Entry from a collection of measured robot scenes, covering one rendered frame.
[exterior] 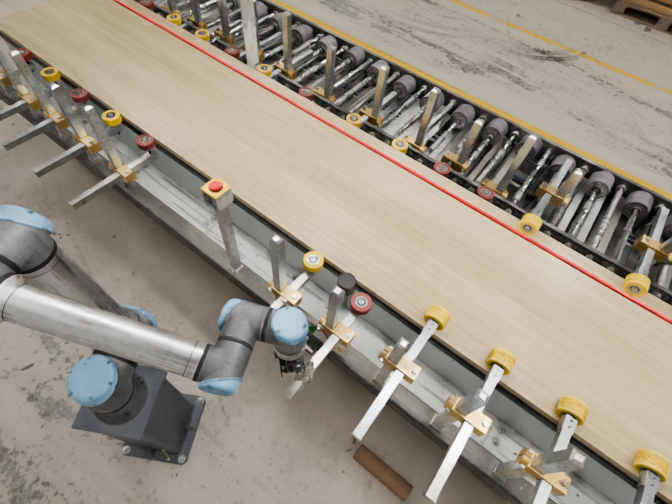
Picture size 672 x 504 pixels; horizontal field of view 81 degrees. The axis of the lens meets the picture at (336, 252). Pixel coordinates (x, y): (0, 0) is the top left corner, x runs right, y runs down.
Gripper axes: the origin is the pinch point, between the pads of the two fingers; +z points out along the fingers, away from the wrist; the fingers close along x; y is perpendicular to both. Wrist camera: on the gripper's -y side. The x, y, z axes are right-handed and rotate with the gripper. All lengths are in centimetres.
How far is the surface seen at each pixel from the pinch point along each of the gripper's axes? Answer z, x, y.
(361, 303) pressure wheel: 1.6, 29.5, -15.8
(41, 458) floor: 94, -118, -8
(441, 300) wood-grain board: 2, 60, -11
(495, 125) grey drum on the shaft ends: 5, 133, -106
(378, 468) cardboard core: 84, 37, 34
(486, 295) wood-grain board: 1, 78, -10
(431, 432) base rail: 22, 46, 30
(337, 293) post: -20.3, 17.0, -11.1
